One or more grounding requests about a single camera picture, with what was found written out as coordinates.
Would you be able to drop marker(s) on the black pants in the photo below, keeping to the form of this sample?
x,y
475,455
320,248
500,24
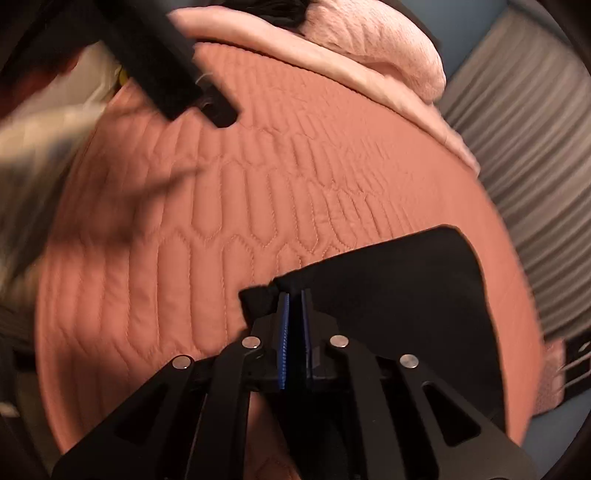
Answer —
x,y
392,300

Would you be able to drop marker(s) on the pink suitcase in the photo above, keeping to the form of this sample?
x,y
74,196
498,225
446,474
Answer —
x,y
549,374

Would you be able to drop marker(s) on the black suitcase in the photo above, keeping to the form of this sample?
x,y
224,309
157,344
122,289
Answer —
x,y
577,364

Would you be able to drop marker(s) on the black cloth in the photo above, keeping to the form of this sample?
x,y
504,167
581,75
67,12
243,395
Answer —
x,y
272,9

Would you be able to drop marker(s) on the salmon quilted bedspread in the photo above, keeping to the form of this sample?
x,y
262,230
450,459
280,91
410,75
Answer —
x,y
231,207

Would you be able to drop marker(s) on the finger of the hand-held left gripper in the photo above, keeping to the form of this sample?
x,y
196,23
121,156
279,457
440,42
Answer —
x,y
157,60

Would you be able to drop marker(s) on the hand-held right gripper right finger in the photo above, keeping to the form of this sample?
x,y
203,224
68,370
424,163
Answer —
x,y
307,337

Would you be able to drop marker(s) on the light pink blanket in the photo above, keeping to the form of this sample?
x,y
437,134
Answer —
x,y
369,46

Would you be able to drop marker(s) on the yellow object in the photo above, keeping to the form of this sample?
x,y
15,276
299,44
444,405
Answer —
x,y
122,76

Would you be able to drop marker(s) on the grey curtain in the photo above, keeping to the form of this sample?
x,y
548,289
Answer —
x,y
531,161

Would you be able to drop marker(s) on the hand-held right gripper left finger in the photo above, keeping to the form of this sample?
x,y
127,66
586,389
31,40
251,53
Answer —
x,y
282,341

